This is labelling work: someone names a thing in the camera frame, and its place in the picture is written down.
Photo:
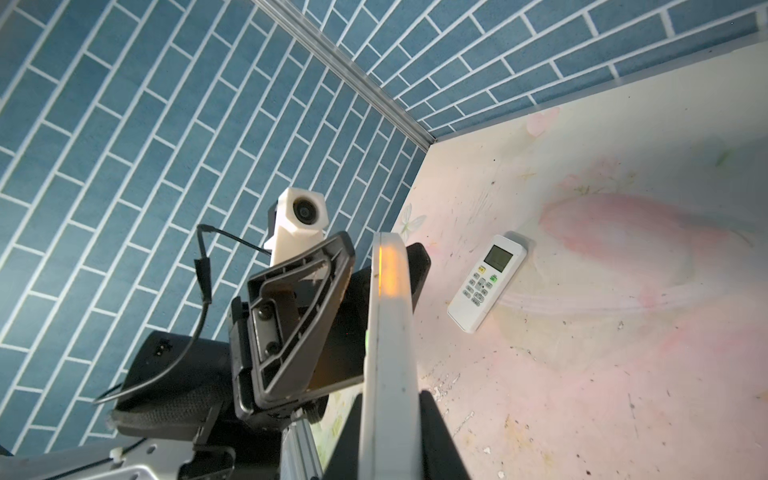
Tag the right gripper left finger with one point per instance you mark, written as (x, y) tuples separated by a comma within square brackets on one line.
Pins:
[(344, 461)]

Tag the white remote control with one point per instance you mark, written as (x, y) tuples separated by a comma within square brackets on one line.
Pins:
[(497, 264), (390, 444)]

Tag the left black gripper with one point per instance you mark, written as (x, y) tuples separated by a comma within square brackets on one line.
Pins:
[(286, 355)]

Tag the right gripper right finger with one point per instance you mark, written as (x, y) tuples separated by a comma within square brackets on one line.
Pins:
[(440, 458)]

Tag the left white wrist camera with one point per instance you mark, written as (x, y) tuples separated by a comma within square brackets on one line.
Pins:
[(296, 223)]

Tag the left aluminium corner post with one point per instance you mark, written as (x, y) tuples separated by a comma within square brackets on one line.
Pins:
[(288, 17)]

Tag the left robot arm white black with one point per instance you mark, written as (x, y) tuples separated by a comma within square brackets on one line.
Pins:
[(175, 419)]

